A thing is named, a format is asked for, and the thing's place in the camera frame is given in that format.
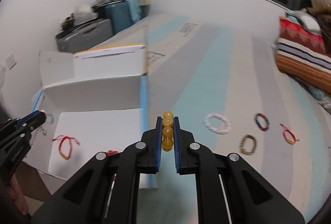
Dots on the red cord bracelet gold bar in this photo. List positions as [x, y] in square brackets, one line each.
[288, 136]

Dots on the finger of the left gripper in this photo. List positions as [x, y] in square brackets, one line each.
[34, 119]

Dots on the person's left hand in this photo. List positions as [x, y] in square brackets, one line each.
[15, 193]

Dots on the floral pale pillow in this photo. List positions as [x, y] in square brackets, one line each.
[319, 95]

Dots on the small grey blue pillow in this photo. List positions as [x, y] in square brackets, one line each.
[308, 22]

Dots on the blue yellow cardboard box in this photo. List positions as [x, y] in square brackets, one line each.
[98, 96]

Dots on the striped bed sheet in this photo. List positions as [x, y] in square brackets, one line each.
[226, 89]

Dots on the red cord bracelet gold tube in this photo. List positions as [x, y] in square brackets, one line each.
[65, 145]

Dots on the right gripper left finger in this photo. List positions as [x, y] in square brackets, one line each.
[105, 189]

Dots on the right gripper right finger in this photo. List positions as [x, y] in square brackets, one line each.
[228, 189]

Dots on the grey suitcase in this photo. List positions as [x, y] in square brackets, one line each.
[85, 36]

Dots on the teal suitcase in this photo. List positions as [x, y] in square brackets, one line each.
[123, 14]

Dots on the clutter pile on suitcases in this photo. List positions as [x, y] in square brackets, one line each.
[83, 15]

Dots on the striped red brown pillow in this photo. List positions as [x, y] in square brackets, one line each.
[302, 54]

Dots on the brown blanket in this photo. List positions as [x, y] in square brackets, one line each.
[322, 14]

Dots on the white wall socket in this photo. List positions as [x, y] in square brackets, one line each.
[9, 62]

